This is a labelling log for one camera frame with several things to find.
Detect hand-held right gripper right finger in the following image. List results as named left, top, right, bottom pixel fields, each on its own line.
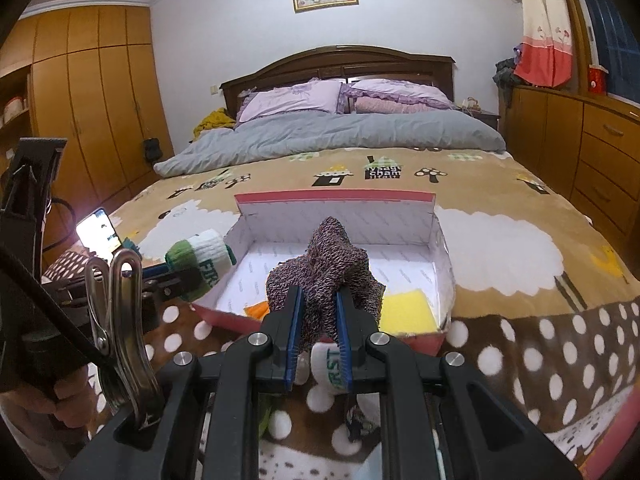
left=336, top=289, right=583, bottom=480

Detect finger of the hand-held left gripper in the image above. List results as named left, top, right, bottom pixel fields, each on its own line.
left=141, top=262, right=176, bottom=281
left=142, top=267, right=216, bottom=303

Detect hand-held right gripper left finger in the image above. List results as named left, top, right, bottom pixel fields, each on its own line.
left=60, top=287, right=303, bottom=480

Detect green and white sock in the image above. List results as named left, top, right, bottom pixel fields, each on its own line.
left=164, top=229, right=237, bottom=302

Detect purple knit sock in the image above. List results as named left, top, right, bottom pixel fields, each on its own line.
left=265, top=216, right=387, bottom=348

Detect dark patterned sock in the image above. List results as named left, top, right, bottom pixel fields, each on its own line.
left=345, top=395, right=383, bottom=443

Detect red cardboard box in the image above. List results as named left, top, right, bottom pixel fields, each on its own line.
left=192, top=190, right=458, bottom=356

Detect person's left hand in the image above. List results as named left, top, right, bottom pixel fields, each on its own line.
left=0, top=362, right=103, bottom=461

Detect white sock with green print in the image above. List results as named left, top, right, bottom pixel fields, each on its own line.
left=297, top=342, right=351, bottom=396

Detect metal spring clip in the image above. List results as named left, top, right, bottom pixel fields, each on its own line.
left=84, top=247, right=166, bottom=428

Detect yellow sponge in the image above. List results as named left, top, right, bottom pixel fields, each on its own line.
left=377, top=290, right=443, bottom=335

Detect smartphone with lit screen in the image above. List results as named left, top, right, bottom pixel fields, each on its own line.
left=75, top=207, right=123, bottom=263

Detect yellow cloth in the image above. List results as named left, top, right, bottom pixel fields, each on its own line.
left=192, top=107, right=236, bottom=141

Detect wooden wardrobe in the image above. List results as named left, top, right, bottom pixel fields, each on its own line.
left=0, top=4, right=173, bottom=211

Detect grey duvet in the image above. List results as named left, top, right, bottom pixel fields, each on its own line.
left=154, top=110, right=507, bottom=177

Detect brown printed blanket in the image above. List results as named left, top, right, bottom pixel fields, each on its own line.
left=42, top=147, right=640, bottom=480

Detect plain purple pillow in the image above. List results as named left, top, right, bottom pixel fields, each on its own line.
left=235, top=80, right=346, bottom=123

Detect pink striped pillow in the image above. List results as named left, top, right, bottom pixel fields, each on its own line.
left=354, top=96, right=441, bottom=115

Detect purple ruffled pillow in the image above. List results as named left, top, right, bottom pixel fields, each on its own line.
left=342, top=77, right=456, bottom=111

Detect dark wooden nightstand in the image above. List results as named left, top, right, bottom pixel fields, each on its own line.
left=470, top=110, right=501, bottom=133

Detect dark wooden headboard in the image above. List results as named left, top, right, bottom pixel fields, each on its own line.
left=220, top=45, right=457, bottom=111

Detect wooden dresser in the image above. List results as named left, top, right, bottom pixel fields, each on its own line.
left=500, top=82, right=640, bottom=256

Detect pile of dark clothes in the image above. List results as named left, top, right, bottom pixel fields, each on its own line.
left=492, top=42, right=523, bottom=106

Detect red cup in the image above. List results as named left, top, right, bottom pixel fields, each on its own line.
left=587, top=64, right=608, bottom=96

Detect floral curtain with red hem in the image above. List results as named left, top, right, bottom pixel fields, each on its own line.
left=514, top=0, right=573, bottom=88

